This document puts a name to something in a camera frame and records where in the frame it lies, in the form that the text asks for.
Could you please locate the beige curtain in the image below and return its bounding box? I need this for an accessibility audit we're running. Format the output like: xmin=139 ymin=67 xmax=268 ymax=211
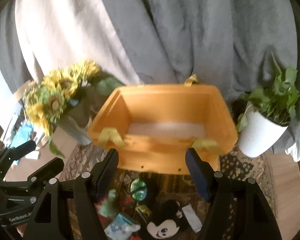
xmin=15 ymin=0 xmax=141 ymax=85

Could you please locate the green black plush toy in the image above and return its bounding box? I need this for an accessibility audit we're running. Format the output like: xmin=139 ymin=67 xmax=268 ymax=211
xmin=130 ymin=178 xmax=147 ymax=202

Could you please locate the grey curtain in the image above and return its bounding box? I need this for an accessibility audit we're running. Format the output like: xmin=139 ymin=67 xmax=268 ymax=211
xmin=0 ymin=0 xmax=300 ymax=154

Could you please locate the Mickey Mouse plush toy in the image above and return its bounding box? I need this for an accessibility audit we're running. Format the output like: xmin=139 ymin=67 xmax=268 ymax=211
xmin=146 ymin=200 xmax=183 ymax=239

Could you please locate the red green plush toy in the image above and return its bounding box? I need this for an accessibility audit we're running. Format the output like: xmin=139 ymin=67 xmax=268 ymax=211
xmin=95 ymin=189 xmax=135 ymax=223

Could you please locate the patterned oriental rug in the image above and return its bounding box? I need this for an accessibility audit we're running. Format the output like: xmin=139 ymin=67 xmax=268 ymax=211
xmin=60 ymin=144 xmax=277 ymax=221

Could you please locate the white paper tag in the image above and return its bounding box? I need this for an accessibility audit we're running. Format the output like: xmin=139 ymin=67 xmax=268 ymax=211
xmin=181 ymin=204 xmax=202 ymax=233

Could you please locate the green leafy plant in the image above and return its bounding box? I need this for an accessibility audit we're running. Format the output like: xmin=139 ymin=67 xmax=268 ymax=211
xmin=240 ymin=53 xmax=300 ymax=127

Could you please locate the grey ribbed vase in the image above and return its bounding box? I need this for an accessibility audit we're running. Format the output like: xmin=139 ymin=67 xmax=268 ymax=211
xmin=57 ymin=100 xmax=91 ymax=146

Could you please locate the blue cloth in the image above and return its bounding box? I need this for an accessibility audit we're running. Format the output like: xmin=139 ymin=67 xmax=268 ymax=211
xmin=10 ymin=121 xmax=34 ymax=148

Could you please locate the blue white cartoon pouch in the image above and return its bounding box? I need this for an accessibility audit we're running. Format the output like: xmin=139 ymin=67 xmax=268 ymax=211
xmin=104 ymin=213 xmax=141 ymax=240

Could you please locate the orange plastic crate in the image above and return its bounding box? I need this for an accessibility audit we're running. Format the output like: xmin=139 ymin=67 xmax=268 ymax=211
xmin=88 ymin=79 xmax=238 ymax=174

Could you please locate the sunflower bouquet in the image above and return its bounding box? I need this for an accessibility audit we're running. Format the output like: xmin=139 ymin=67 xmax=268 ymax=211
xmin=23 ymin=60 xmax=123 ymax=157

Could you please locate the white ribbed plant pot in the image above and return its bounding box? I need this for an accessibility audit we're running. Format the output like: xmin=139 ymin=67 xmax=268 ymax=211
xmin=237 ymin=102 xmax=288 ymax=158

